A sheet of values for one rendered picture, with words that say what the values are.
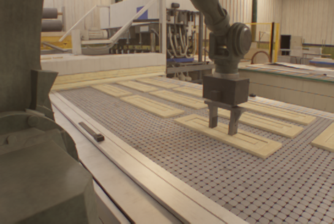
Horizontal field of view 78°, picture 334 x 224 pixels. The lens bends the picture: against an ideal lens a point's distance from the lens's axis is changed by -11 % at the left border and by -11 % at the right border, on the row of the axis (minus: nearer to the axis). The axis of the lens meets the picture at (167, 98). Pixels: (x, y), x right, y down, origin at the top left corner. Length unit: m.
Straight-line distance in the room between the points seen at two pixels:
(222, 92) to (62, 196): 0.97
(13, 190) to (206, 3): 0.92
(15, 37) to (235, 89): 0.95
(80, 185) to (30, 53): 0.44
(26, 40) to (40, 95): 0.17
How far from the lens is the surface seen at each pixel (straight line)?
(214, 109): 1.35
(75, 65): 2.90
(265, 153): 1.16
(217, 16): 1.11
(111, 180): 0.98
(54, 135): 0.64
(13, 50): 0.73
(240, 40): 1.16
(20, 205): 0.42
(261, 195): 0.91
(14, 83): 0.72
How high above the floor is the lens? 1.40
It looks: 15 degrees down
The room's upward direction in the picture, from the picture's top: straight up
